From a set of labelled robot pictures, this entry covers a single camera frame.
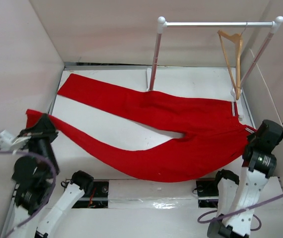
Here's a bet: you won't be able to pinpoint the red trousers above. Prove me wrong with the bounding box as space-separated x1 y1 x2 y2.
28 70 255 182

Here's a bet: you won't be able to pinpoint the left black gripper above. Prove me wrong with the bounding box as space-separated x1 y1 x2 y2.
19 111 63 172

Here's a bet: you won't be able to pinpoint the white clothes rack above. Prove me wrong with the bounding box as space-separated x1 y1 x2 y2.
146 15 283 119

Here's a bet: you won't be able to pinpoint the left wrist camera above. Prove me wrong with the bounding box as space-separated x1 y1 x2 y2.
0 130 31 153

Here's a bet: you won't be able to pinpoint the wooden clothes hanger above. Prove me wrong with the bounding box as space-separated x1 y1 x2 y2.
217 30 243 101

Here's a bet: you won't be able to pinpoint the silver tape strip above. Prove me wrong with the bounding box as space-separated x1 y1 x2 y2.
108 179 198 209

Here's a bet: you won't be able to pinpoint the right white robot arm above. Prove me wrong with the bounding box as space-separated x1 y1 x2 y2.
207 119 283 238

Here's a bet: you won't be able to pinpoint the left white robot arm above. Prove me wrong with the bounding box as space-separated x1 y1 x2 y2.
0 110 94 238

